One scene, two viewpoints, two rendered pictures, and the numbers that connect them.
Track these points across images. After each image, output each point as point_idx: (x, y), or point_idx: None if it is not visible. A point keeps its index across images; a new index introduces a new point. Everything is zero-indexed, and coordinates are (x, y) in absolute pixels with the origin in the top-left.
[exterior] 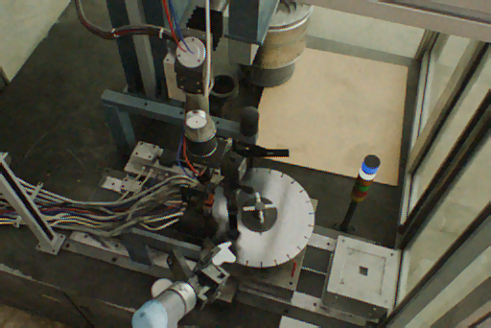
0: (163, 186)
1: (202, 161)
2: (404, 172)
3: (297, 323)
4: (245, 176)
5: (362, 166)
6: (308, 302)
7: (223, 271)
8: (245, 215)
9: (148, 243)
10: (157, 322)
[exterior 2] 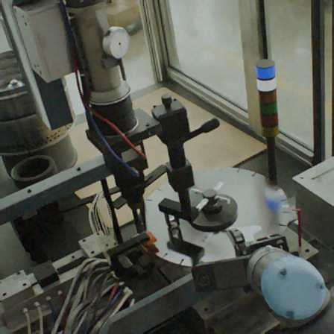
0: (62, 321)
1: (139, 132)
2: (259, 136)
3: None
4: (156, 201)
5: (262, 74)
6: (332, 268)
7: (269, 235)
8: (202, 221)
9: (139, 328)
10: (308, 264)
